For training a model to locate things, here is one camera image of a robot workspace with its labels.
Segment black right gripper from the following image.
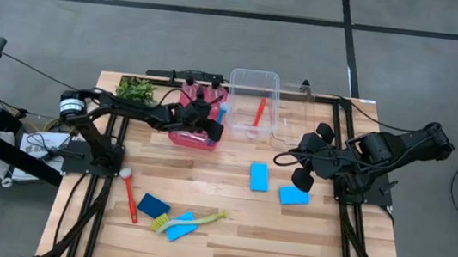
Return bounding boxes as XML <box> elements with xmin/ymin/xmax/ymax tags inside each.
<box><xmin>290</xmin><ymin>119</ymin><xmax>358</xmax><ymax>199</ymax></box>

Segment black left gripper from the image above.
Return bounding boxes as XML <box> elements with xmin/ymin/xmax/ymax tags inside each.
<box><xmin>165</xmin><ymin>90</ymin><xmax>229</xmax><ymax>144</ymax></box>

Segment blue dish brush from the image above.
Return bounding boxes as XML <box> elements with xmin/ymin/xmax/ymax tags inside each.
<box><xmin>215</xmin><ymin>101</ymin><xmax>232</xmax><ymax>125</ymax></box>

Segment pink plastic bin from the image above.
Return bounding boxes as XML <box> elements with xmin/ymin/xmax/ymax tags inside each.
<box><xmin>166</xmin><ymin>79</ymin><xmax>229</xmax><ymax>154</ymax></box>

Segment light blue sponge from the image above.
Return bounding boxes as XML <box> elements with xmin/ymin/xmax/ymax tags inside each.
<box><xmin>163</xmin><ymin>208</ymin><xmax>201</xmax><ymax>245</ymax></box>
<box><xmin>247</xmin><ymin>161</ymin><xmax>272</xmax><ymax>193</ymax></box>
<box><xmin>277</xmin><ymin>184</ymin><xmax>312</xmax><ymax>209</ymax></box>

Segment red dish brush white bristles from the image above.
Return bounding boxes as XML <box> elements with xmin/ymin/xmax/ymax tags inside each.
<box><xmin>247</xmin><ymin>95</ymin><xmax>268</xmax><ymax>141</ymax></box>
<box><xmin>113</xmin><ymin>166</ymin><xmax>145</xmax><ymax>225</ymax></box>

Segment green dish brush yellow bristles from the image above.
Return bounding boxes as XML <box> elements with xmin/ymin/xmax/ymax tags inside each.
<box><xmin>149</xmin><ymin>201</ymin><xmax>229</xmax><ymax>242</ymax></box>

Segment dark blue sponge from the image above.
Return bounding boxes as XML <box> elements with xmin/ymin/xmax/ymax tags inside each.
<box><xmin>135</xmin><ymin>191</ymin><xmax>174</xmax><ymax>222</ymax></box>

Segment tall frosted clear bin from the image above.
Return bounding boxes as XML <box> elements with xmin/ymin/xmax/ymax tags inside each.
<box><xmin>222</xmin><ymin>66</ymin><xmax>284</xmax><ymax>144</ymax></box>

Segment potted green plant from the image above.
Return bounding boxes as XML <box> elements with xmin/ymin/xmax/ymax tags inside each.
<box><xmin>113</xmin><ymin>74</ymin><xmax>160</xmax><ymax>107</ymax></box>

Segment white printed plastic bag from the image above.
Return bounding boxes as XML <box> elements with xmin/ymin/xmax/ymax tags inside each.
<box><xmin>10</xmin><ymin>128</ymin><xmax>69</xmax><ymax>187</ymax></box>

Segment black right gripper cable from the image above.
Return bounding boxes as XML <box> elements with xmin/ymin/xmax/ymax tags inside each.
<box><xmin>272</xmin><ymin>148</ymin><xmax>318</xmax><ymax>171</ymax></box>

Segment low clear bin with handles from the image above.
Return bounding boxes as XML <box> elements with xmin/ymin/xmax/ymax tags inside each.
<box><xmin>269</xmin><ymin>81</ymin><xmax>321</xmax><ymax>153</ymax></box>

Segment black aluminium table frame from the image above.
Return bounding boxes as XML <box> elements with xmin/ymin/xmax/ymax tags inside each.
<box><xmin>39</xmin><ymin>64</ymin><xmax>421</xmax><ymax>257</ymax></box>

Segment black bar mount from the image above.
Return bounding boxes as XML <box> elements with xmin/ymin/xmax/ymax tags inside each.
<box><xmin>145</xmin><ymin>64</ymin><xmax>226</xmax><ymax>86</ymax></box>

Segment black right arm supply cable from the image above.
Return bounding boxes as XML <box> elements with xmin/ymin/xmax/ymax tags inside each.
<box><xmin>327</xmin><ymin>92</ymin><xmax>421</xmax><ymax>134</ymax></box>

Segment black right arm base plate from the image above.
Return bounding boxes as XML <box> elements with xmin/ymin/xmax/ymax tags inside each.
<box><xmin>333</xmin><ymin>170</ymin><xmax>400</xmax><ymax>209</ymax></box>

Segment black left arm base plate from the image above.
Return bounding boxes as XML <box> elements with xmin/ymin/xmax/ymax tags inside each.
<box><xmin>59</xmin><ymin>139</ymin><xmax>126</xmax><ymax>181</ymax></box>

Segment yellow cable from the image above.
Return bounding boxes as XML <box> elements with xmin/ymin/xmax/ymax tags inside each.
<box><xmin>23</xmin><ymin>113</ymin><xmax>68</xmax><ymax>135</ymax></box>

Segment thin black floor cable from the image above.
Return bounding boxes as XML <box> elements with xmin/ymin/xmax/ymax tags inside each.
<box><xmin>0</xmin><ymin>52</ymin><xmax>90</xmax><ymax>95</ymax></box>

